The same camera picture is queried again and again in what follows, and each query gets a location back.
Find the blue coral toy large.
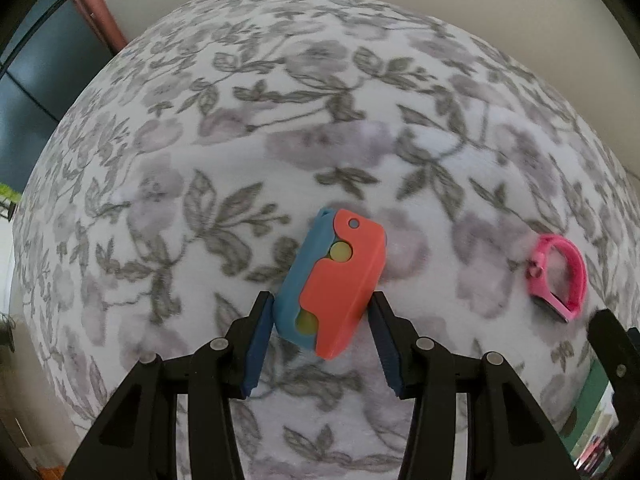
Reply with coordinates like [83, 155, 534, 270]
[273, 208, 386, 360]

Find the floral grey white blanket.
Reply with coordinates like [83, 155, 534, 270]
[8, 0, 632, 480]

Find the pink rolled mat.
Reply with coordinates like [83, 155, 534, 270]
[73, 0, 128, 54]

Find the teal rimmed white tray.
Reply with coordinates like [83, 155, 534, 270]
[560, 360, 618, 479]

